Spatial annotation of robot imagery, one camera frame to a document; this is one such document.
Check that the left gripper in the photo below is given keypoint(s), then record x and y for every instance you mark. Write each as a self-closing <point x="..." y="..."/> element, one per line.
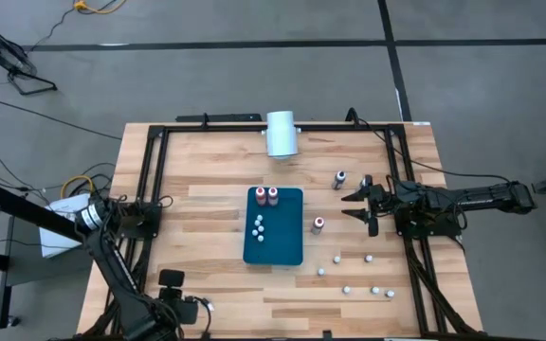
<point x="180" y="310"/>

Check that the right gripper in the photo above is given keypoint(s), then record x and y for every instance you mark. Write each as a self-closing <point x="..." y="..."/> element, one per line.
<point x="374" y="228"/>

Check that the small black-white piece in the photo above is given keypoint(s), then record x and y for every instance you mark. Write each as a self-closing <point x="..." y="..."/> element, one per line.
<point x="210" y="307"/>

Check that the tall dark-capped food coloring bottle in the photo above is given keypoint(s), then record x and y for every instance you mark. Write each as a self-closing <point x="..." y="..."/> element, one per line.
<point x="340" y="177"/>

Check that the tall red-capped food coloring bottle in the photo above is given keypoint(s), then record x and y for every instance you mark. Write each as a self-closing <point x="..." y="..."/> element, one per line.
<point x="318" y="223"/>
<point x="260" y="195"/>

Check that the small dark food coloring bottle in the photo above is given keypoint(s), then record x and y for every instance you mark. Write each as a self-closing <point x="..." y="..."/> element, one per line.
<point x="336" y="259"/>

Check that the small blue-label food coloring bottle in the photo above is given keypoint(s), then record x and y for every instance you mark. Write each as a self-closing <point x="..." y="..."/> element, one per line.
<point x="321" y="272"/>

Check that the tall pink-capped food coloring bottle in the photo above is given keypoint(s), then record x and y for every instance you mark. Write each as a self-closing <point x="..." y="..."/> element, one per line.
<point x="273" y="195"/>

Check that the small green food coloring bottle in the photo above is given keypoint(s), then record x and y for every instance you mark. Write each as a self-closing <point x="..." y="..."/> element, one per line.
<point x="254" y="232"/>

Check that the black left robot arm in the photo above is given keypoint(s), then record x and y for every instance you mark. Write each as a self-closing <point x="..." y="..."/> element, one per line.
<point x="116" y="274"/>

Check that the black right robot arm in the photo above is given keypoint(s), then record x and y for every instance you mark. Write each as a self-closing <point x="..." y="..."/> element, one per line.
<point x="443" y="201"/>

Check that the blue plastic bin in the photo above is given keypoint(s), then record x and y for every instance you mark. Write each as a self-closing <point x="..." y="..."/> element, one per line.
<point x="282" y="246"/>

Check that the white cylinder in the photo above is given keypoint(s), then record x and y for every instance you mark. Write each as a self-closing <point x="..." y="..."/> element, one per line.
<point x="282" y="135"/>

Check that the white paper box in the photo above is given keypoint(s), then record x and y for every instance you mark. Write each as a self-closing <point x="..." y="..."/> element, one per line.
<point x="60" y="239"/>

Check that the black power strip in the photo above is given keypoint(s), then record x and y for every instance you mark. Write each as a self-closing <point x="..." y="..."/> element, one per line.
<point x="225" y="117"/>

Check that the black cart frame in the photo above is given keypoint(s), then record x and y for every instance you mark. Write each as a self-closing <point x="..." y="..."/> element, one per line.
<point x="7" y="201"/>

